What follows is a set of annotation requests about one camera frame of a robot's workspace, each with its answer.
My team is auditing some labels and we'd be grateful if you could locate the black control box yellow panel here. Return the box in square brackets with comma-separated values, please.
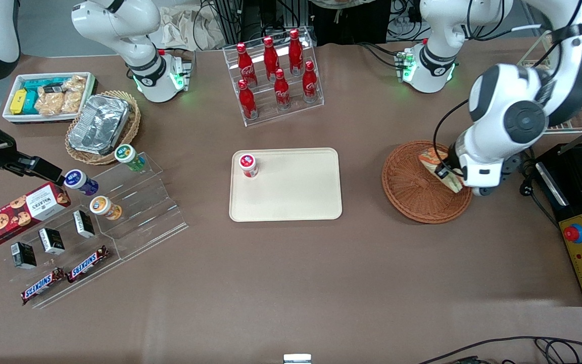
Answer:
[535, 143, 582, 307]

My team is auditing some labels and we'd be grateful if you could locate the orange lid cup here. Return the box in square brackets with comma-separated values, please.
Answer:
[89, 196, 123, 221]

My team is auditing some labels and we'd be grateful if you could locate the base connector box green light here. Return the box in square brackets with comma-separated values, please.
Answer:
[169, 53, 194, 93]
[396, 50, 417, 83]

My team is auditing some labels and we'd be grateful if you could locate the white plastic snack bin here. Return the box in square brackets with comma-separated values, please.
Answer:
[2, 72, 98, 125]

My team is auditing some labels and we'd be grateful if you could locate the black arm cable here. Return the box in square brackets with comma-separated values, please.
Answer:
[432, 100, 475, 173]

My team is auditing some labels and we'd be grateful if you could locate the clear bag of crackers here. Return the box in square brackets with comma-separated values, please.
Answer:
[35, 87, 65, 116]
[62, 75, 87, 114]

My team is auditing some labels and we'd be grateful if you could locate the green lid cup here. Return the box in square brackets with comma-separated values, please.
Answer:
[114, 144, 147, 172]

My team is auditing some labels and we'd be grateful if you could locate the black floor cable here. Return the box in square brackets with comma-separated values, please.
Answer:
[416, 336, 582, 364]

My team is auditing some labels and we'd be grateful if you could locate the red cola bottle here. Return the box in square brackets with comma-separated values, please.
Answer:
[263, 36, 280, 81]
[237, 79, 259, 121]
[274, 69, 291, 110]
[302, 61, 319, 104]
[289, 29, 305, 75]
[236, 42, 258, 87]

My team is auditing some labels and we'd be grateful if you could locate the black power cable with plug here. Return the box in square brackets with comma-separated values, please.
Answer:
[518, 149, 560, 229]

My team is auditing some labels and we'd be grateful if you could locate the teal snack box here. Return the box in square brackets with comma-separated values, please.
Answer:
[22, 91, 40, 115]
[23, 77, 70, 93]

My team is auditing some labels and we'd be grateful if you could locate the yellow snack box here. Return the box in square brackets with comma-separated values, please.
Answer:
[10, 89, 28, 115]

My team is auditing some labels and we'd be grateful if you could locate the crumpled beige paper bag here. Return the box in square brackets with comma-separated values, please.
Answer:
[159, 5, 227, 52]

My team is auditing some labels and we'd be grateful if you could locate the beige plastic tray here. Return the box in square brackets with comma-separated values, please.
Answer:
[229, 148, 344, 223]

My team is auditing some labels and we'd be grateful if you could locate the person in grey clothes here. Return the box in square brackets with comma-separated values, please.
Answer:
[309, 0, 392, 46]

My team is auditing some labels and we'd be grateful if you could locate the red Walkers cookie box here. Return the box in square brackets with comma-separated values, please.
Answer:
[0, 182, 72, 249]

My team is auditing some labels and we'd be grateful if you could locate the clear acrylic bottle rack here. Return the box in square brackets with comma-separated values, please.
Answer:
[222, 27, 325, 127]

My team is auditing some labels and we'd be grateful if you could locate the clear acrylic step display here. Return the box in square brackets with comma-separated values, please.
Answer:
[0, 202, 122, 309]
[88, 152, 189, 261]

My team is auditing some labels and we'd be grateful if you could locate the aluminium foil tray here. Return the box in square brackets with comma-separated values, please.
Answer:
[68, 94, 130, 155]

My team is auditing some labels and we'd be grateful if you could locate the small wicker basket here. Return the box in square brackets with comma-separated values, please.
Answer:
[65, 90, 141, 166]

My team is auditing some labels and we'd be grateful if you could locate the triangular sandwich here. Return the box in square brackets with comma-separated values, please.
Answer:
[418, 148, 466, 195]

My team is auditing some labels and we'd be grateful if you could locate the small black carton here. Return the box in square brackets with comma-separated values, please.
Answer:
[38, 227, 66, 255]
[72, 210, 96, 239]
[10, 242, 37, 269]

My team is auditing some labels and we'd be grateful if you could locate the purple lid cup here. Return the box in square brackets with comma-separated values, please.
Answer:
[64, 169, 100, 197]

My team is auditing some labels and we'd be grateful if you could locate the round brown wicker basket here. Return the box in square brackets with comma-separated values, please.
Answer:
[381, 140, 474, 224]

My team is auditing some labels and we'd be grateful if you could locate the red lid cup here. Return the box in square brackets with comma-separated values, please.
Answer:
[239, 153, 259, 179]

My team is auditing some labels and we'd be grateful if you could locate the Snickers bar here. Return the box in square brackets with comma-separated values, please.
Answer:
[67, 245, 110, 283]
[21, 267, 66, 306]

